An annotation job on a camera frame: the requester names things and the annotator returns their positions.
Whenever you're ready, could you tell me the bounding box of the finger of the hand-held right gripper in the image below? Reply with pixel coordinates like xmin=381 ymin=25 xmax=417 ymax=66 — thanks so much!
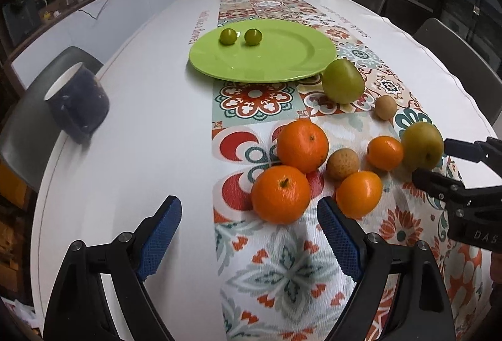
xmin=412 ymin=168 xmax=488 ymax=209
xmin=443 ymin=136 xmax=502 ymax=169

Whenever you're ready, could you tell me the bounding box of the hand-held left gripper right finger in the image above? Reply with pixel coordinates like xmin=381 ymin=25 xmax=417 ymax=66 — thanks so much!
xmin=317 ymin=197 xmax=457 ymax=341

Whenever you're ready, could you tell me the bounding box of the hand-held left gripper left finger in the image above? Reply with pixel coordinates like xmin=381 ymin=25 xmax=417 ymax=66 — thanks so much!
xmin=42 ymin=195 xmax=183 ymax=341

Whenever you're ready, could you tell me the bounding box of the yellow-green round fruit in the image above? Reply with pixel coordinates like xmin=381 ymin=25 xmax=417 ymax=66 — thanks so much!
xmin=400 ymin=122 xmax=445 ymax=170

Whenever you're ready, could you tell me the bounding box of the small orange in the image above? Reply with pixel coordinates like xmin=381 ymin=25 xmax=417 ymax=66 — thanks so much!
xmin=336 ymin=171 xmax=383 ymax=219
xmin=366 ymin=136 xmax=404 ymax=172

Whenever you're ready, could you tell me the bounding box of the brown kiwi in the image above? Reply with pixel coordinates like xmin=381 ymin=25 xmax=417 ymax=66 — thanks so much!
xmin=326 ymin=150 xmax=360 ymax=181
xmin=374 ymin=95 xmax=396 ymax=120

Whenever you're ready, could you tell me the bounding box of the large orange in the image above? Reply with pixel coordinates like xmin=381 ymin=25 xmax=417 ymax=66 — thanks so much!
xmin=251 ymin=165 xmax=311 ymax=225
xmin=277 ymin=120 xmax=329 ymax=174

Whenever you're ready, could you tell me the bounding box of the large green fruit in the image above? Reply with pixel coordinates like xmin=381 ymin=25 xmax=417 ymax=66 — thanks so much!
xmin=322 ymin=59 xmax=364 ymax=105

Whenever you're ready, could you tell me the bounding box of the green plate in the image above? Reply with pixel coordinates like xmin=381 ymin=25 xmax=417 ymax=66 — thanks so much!
xmin=189 ymin=19 xmax=337 ymax=83

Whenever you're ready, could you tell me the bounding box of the patterned table runner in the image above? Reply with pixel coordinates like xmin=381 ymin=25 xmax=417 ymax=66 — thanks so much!
xmin=212 ymin=0 xmax=487 ymax=341

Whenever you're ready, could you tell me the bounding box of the dark blue mug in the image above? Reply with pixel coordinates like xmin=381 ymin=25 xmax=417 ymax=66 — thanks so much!
xmin=43 ymin=62 xmax=110 ymax=145

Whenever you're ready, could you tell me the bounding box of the black countertop appliance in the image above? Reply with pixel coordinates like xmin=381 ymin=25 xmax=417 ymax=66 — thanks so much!
xmin=3 ymin=0 xmax=42 ymax=47

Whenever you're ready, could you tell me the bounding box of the black cable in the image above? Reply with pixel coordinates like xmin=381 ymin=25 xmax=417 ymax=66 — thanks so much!
xmin=76 ymin=0 xmax=114 ymax=19

